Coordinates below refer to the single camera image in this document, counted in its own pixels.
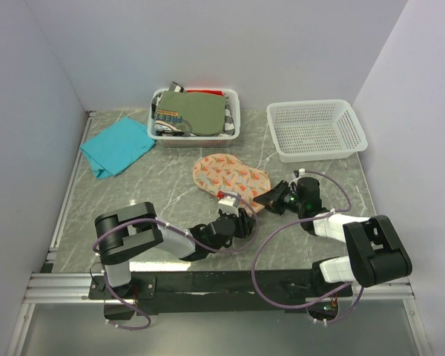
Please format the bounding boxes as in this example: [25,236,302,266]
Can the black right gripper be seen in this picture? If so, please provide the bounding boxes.
[254,180,305,216]

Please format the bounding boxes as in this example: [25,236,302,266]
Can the floral pink bra laundry bag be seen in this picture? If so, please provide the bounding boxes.
[192,154,271,213]

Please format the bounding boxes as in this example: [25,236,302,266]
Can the white clothes basket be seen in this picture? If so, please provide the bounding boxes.
[147,88,241,148]

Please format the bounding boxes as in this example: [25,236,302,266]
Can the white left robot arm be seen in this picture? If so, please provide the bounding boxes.
[93,202,256,298]

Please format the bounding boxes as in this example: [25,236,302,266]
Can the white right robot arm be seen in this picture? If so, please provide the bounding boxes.
[254,177,412,296]

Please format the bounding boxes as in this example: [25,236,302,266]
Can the white empty mesh basket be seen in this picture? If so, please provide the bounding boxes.
[266,99,368,163]

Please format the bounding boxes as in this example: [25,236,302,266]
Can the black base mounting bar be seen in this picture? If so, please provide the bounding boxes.
[88,269,353,316]

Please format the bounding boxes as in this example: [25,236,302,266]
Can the green printed t-shirt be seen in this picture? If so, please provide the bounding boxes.
[154,91,226,136]

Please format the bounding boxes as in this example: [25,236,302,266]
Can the red garment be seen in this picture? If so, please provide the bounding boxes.
[186,89,225,96]

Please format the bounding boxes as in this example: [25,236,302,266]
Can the teal folded cloth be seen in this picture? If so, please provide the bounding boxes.
[80,116,155,179]

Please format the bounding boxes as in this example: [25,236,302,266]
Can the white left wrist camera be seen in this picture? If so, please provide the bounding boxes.
[217,191,240,215]

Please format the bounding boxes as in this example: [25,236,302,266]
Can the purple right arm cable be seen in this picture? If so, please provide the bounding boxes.
[251,168,365,324]

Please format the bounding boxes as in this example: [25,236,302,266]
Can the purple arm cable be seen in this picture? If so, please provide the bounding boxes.
[251,168,365,324]
[92,191,260,332]

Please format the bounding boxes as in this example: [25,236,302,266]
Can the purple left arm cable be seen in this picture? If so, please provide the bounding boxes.
[92,191,260,332]

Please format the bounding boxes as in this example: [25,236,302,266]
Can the aluminium rail frame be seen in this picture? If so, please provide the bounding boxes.
[3,109,431,356]

